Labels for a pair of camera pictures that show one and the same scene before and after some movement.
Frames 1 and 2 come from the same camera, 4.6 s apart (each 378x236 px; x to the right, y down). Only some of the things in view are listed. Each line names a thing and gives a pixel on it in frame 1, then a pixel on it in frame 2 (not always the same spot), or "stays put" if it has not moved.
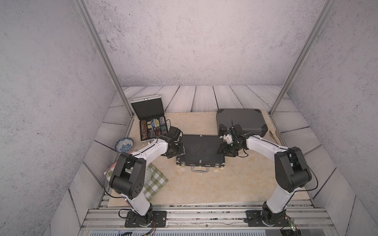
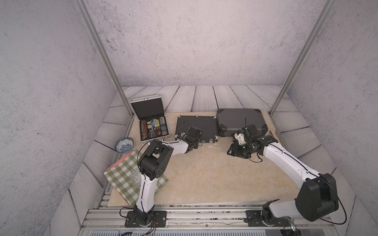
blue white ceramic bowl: (124, 145) stays put
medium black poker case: (201, 152) to (208, 125)
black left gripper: (181, 151) to (198, 137)
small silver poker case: (150, 113) stays put
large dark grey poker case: (252, 120) stays put
